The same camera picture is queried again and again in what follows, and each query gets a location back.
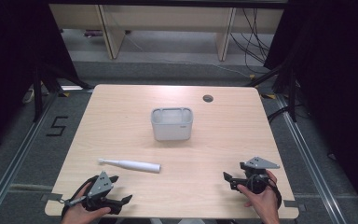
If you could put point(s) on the aluminium floor rail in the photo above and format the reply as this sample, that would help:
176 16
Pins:
15 158
310 161

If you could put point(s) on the black metal stand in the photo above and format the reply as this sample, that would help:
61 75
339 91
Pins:
292 96
38 93

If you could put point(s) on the yellow black floor tape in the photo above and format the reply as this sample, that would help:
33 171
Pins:
268 96

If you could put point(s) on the grey plastic storage box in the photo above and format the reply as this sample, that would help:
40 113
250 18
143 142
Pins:
171 124

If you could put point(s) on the white electric toothbrush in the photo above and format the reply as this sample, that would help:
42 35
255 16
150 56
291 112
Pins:
130 165

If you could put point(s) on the black curtain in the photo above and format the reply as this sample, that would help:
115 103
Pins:
9 62
338 77

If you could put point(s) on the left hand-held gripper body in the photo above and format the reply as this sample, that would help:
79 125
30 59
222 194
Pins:
101 186

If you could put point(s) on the grey floor tape piece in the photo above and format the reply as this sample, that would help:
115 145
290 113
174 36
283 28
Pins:
52 197
293 204

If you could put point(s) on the person's right hand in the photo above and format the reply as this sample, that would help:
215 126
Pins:
262 202

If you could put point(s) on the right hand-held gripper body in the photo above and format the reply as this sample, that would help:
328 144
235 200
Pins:
256 174

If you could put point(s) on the person's left hand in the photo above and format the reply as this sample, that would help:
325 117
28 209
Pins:
80 213

